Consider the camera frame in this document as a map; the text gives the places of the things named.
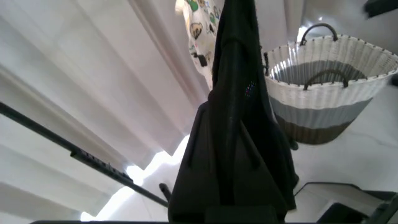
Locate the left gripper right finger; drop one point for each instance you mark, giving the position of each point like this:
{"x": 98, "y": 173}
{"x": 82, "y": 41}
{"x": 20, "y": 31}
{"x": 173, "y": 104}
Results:
{"x": 252, "y": 186}

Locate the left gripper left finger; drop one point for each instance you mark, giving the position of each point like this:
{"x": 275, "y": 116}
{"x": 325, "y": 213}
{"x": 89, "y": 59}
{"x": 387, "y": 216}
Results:
{"x": 196, "y": 186}

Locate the black garment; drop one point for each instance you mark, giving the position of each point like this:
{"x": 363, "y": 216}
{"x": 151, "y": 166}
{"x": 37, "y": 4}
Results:
{"x": 236, "y": 62}

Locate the cream printed garment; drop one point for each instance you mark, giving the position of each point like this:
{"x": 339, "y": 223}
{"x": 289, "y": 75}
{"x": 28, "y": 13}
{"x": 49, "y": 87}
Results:
{"x": 202, "y": 31}

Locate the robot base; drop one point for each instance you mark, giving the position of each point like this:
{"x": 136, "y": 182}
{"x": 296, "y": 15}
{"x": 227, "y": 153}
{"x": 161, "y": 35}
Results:
{"x": 342, "y": 202}

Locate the white laundry basket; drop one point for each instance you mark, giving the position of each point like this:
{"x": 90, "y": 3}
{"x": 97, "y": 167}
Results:
{"x": 326, "y": 99}

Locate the white curtain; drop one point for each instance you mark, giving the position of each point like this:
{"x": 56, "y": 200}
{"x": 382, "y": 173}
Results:
{"x": 93, "y": 62}

